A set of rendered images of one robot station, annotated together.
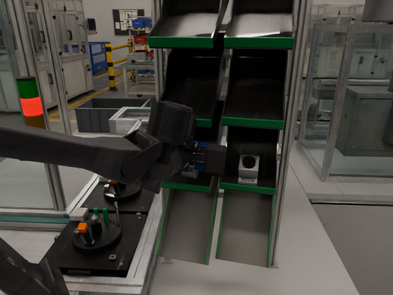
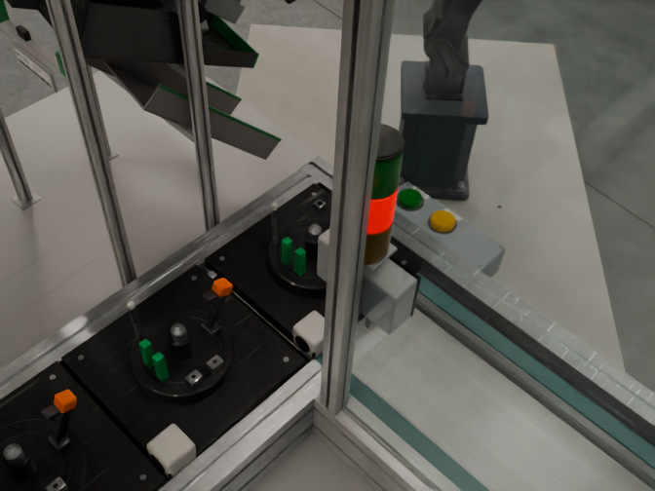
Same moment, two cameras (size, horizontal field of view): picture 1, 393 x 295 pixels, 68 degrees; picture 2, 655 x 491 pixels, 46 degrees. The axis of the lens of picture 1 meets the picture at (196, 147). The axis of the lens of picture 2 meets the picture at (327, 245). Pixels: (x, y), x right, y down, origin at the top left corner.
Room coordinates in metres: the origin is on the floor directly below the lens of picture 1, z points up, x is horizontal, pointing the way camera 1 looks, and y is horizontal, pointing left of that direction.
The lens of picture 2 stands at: (1.28, 0.78, 1.90)
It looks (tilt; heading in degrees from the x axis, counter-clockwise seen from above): 49 degrees down; 219
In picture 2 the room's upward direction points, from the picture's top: 3 degrees clockwise
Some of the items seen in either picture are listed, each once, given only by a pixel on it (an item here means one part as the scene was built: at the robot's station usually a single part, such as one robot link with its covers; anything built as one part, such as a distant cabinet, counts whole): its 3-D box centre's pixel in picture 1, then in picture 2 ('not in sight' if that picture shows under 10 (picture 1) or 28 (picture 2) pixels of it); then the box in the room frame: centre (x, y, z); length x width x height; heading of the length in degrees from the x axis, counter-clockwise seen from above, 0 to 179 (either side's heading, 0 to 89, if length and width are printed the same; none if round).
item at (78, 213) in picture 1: (79, 216); (313, 334); (0.80, 0.38, 0.97); 0.05 x 0.05 x 0.04; 87
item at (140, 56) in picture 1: (137, 57); not in sight; (6.36, 1.24, 0.90); 0.40 x 0.30 x 0.17; 175
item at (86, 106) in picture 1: (115, 114); not in sight; (2.78, 0.79, 0.73); 0.62 x 0.42 x 0.23; 87
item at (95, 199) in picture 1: (121, 181); (180, 342); (0.95, 0.28, 1.01); 0.24 x 0.24 x 0.13; 87
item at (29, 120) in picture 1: (35, 122); not in sight; (0.83, 0.47, 1.28); 0.05 x 0.05 x 0.05
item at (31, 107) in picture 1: (31, 105); not in sight; (0.83, 0.47, 1.33); 0.05 x 0.05 x 0.05
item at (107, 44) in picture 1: (131, 59); not in sight; (9.08, 1.94, 0.58); 3.40 x 0.20 x 1.15; 173
